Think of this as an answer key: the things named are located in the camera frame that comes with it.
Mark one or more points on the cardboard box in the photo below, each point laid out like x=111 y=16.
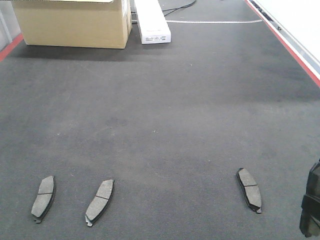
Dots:
x=74 y=23

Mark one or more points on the grey brake pad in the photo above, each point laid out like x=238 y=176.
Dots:
x=250 y=190
x=100 y=202
x=44 y=198

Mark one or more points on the dark conveyor belt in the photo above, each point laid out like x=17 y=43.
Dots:
x=171 y=124

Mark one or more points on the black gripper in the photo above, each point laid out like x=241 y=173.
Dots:
x=310 y=216

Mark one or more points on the red conveyor frame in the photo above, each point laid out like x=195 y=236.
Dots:
x=297 y=51

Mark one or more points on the long white box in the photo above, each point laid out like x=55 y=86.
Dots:
x=152 y=25

